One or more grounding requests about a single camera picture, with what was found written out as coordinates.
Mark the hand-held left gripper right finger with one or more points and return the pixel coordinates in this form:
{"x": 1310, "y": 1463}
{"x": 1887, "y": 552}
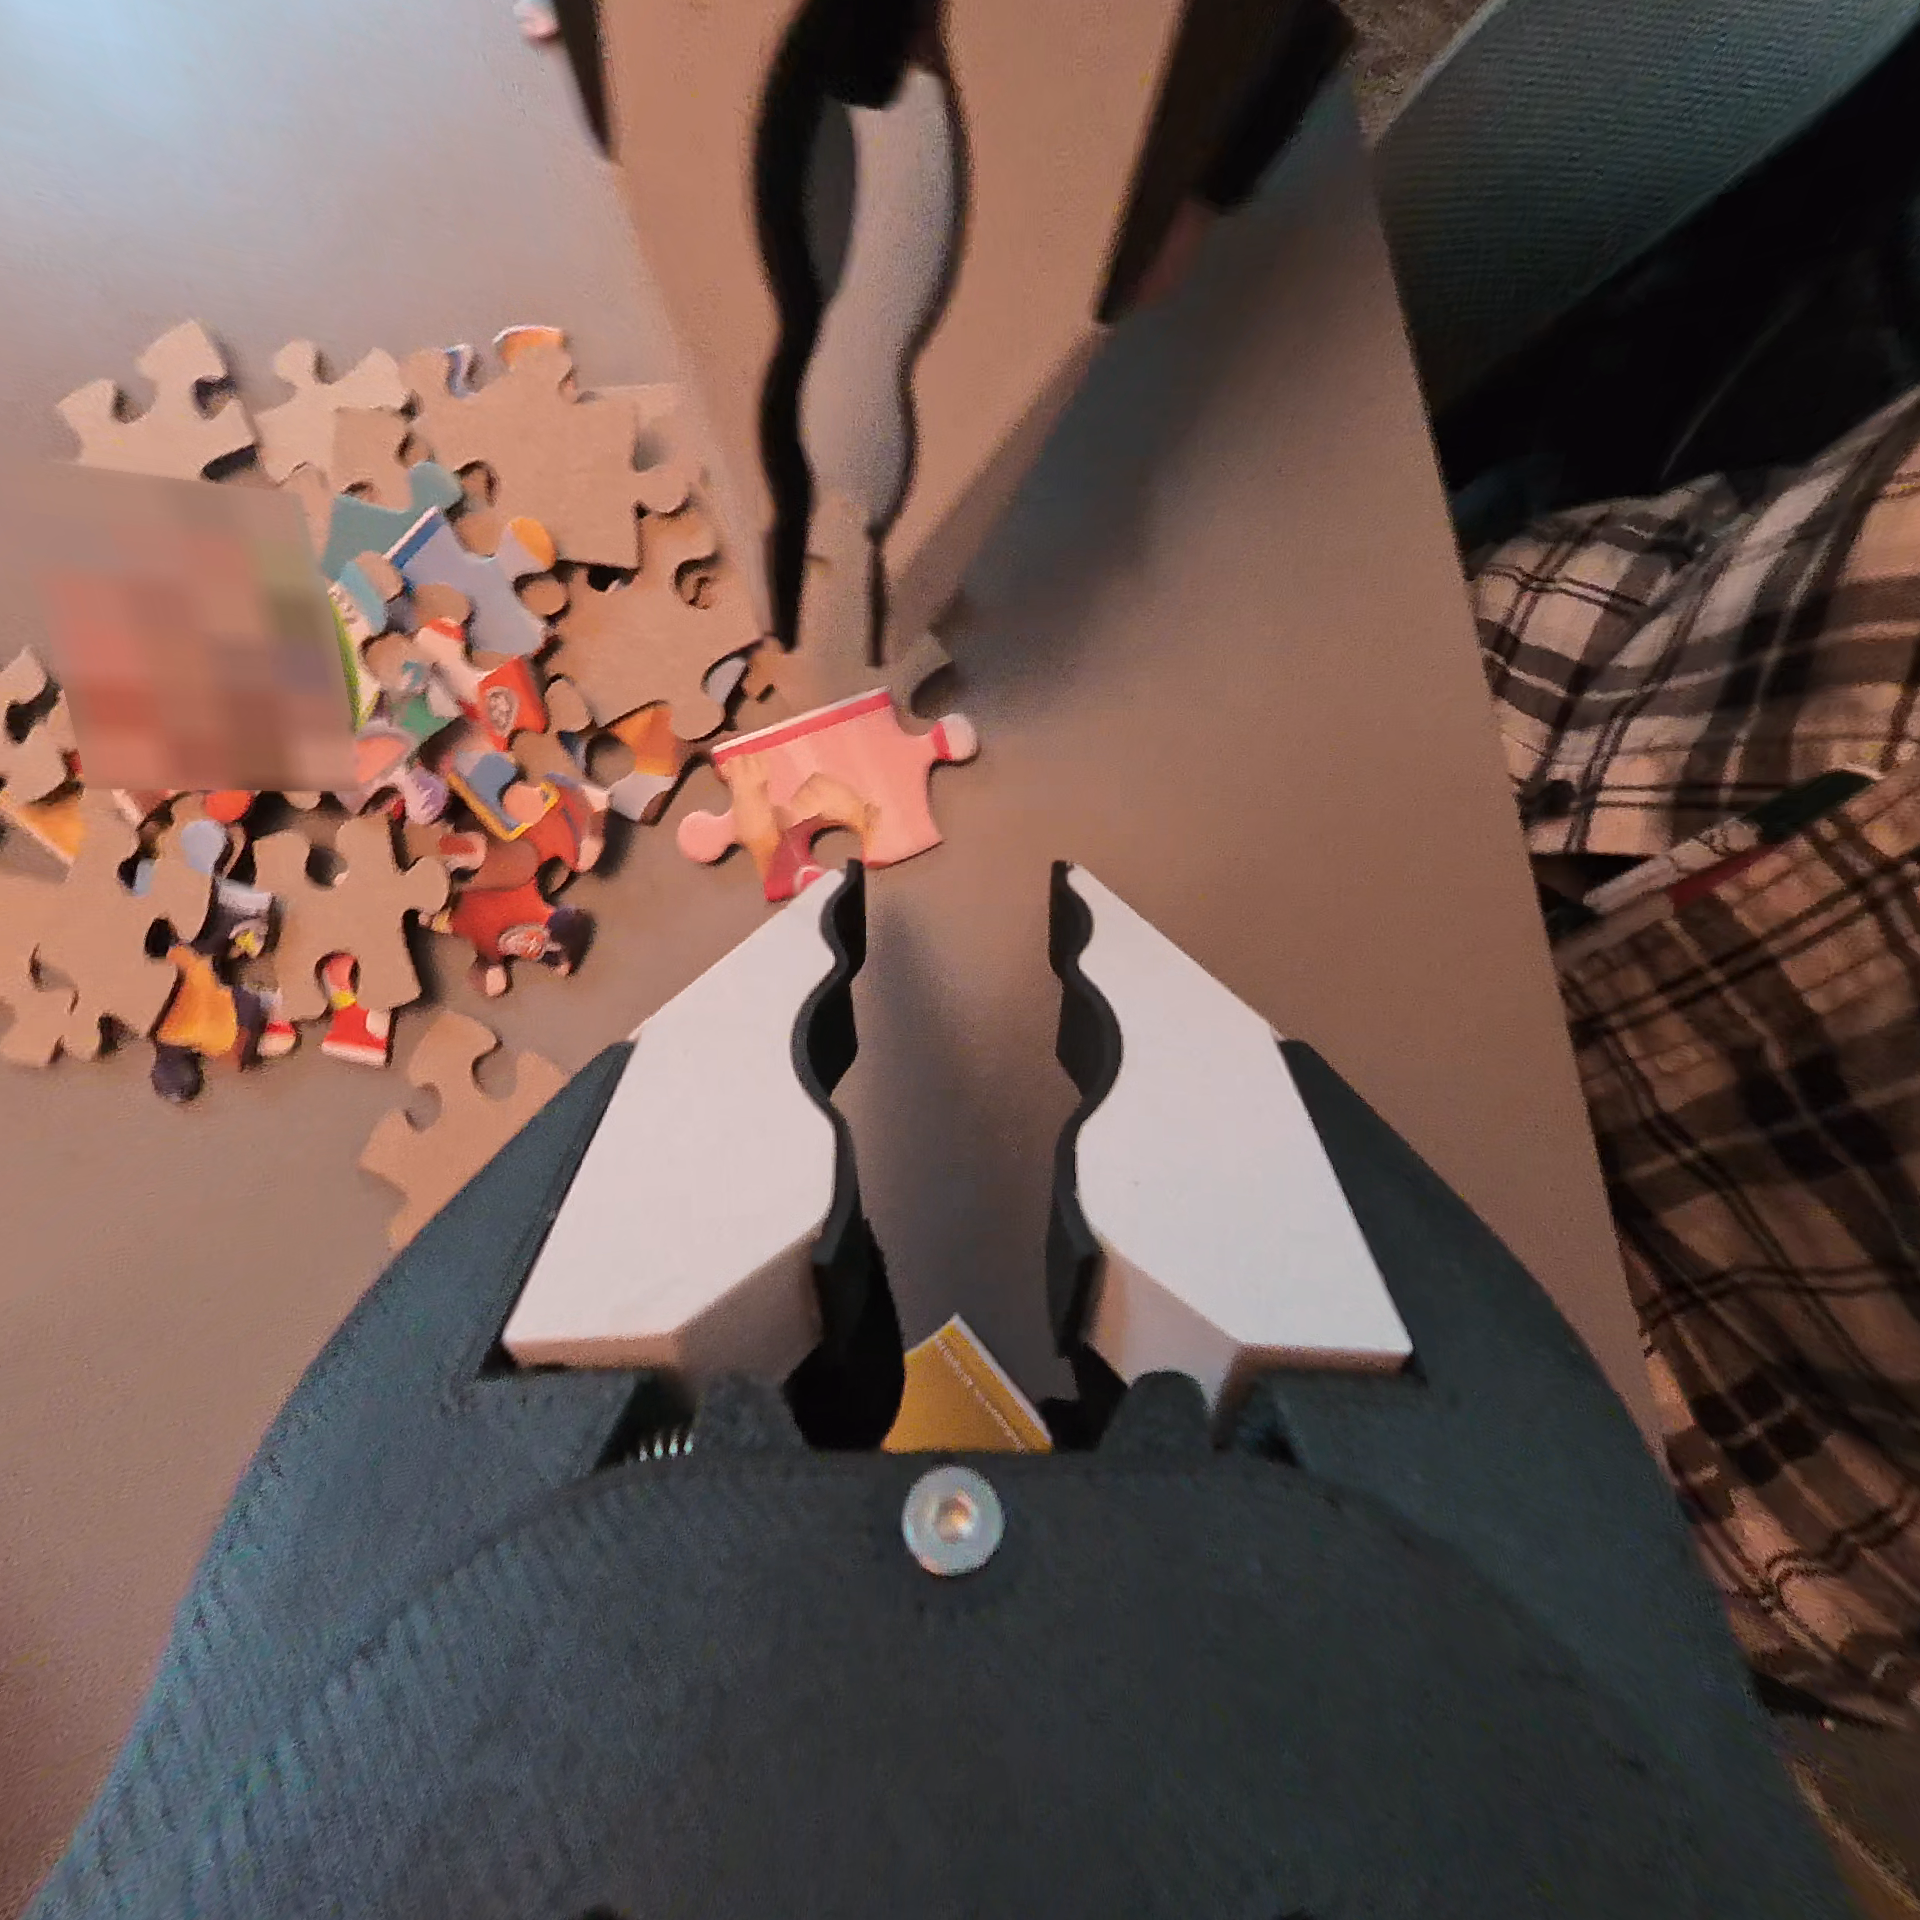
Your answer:
{"x": 1230, "y": 1187}

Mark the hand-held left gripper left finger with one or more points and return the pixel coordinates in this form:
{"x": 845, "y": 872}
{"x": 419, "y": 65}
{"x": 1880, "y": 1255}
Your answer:
{"x": 692, "y": 1187}

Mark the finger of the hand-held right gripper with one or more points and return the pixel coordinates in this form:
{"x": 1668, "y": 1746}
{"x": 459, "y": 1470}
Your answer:
{"x": 1050, "y": 181}
{"x": 683, "y": 150}

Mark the pile of puzzle pieces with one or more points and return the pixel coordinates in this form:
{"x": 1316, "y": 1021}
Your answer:
{"x": 616, "y": 450}

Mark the pink puzzle piece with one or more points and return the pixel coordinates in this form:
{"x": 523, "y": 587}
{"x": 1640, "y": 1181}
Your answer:
{"x": 841, "y": 781}

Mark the grey mesh office chair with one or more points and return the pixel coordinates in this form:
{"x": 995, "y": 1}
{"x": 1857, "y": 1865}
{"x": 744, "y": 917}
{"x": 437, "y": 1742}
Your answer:
{"x": 1575, "y": 150}

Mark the yellow card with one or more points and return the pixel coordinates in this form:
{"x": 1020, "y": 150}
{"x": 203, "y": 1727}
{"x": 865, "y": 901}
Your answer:
{"x": 963, "y": 1396}

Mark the person's plaid shirt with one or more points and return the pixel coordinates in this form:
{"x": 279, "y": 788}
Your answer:
{"x": 1772, "y": 1125}

